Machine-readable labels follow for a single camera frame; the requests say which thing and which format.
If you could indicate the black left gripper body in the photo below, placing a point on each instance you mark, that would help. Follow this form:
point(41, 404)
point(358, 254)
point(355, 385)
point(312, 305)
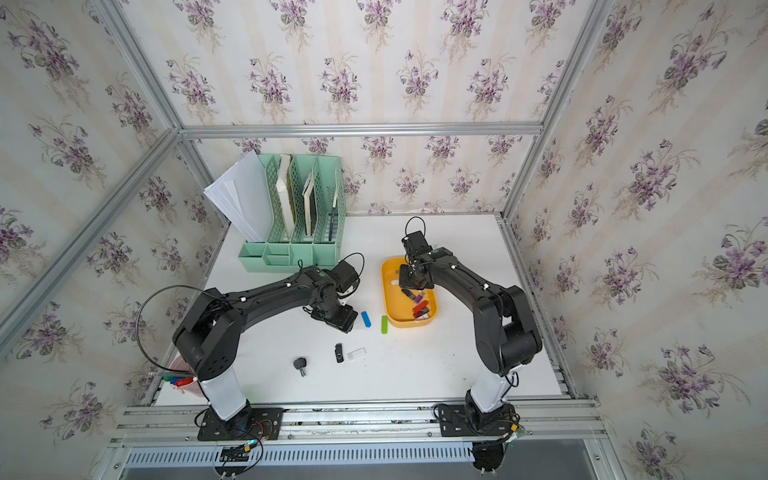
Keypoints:
point(337, 315)

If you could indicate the blue usb drive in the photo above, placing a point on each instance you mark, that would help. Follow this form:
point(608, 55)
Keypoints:
point(366, 319)

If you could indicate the white paper stack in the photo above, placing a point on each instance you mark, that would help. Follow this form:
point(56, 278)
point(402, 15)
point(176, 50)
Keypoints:
point(241, 195)

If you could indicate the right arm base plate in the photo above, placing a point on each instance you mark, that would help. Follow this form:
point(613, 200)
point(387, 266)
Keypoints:
point(467, 421)

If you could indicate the green mesh file organizer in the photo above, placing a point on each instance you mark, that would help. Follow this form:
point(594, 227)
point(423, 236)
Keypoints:
point(278, 254)

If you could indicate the white book in organizer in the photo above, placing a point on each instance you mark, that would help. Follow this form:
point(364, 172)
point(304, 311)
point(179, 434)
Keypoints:
point(283, 188)

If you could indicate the tan notebook in organizer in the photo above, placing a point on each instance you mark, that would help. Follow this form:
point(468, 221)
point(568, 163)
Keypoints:
point(308, 197)

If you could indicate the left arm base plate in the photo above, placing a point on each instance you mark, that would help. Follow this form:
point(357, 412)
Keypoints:
point(252, 423)

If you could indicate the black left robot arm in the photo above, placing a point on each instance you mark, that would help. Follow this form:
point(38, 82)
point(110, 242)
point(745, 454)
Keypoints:
point(208, 337)

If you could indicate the pink pen cup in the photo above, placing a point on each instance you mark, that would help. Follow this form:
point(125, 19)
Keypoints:
point(181, 378)

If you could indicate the yellow plastic storage box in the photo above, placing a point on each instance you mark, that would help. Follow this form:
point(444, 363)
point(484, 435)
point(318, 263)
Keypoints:
point(399, 307)

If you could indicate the black round key usb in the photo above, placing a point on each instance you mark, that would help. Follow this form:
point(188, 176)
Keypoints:
point(300, 364)

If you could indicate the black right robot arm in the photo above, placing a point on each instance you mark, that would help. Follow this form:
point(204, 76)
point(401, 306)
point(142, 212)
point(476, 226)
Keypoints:
point(506, 335)

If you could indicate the purple black usb drive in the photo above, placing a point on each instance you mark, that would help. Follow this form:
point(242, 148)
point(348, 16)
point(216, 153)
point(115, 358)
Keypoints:
point(415, 297)

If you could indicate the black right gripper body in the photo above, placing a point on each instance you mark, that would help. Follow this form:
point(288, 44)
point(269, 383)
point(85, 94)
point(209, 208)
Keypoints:
point(407, 276)

